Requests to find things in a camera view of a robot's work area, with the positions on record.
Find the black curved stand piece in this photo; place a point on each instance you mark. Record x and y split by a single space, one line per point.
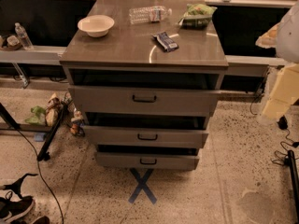
16 186

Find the green bag on floor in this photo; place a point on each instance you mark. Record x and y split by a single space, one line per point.
38 116

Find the green chip bag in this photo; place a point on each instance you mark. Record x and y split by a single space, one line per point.
197 16

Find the brown bowl with items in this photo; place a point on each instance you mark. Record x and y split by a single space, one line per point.
9 43

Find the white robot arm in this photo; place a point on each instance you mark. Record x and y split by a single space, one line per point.
291 17

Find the middle grey drawer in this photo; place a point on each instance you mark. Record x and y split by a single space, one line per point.
142 137

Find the brown snack bag floor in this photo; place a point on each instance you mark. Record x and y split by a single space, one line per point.
53 109

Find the grey drawer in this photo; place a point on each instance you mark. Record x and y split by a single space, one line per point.
142 101
150 161
142 137

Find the small toy figure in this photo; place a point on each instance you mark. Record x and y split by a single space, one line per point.
77 124

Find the top grey drawer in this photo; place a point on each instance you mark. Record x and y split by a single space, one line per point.
142 101

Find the black stand right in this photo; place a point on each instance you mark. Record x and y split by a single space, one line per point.
291 163

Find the black shoe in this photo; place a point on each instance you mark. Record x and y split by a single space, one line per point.
11 211

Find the small water bottle on ledge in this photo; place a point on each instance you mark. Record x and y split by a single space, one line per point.
23 36

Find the black power adapter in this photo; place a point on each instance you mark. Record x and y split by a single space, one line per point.
283 123

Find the blue rxbar blueberry wrapper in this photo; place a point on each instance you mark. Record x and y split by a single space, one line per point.
165 41

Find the yellow-beige gripper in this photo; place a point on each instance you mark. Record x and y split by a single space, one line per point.
288 39

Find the grey drawer cabinet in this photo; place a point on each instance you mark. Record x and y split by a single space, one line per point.
129 57

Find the blue tape cross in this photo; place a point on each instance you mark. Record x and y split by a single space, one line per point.
142 186

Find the clear plastic water bottle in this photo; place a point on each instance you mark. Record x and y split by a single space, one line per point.
149 14

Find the white paper bowl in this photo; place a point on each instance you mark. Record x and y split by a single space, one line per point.
96 25

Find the bottom grey drawer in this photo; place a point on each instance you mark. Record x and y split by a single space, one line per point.
150 161

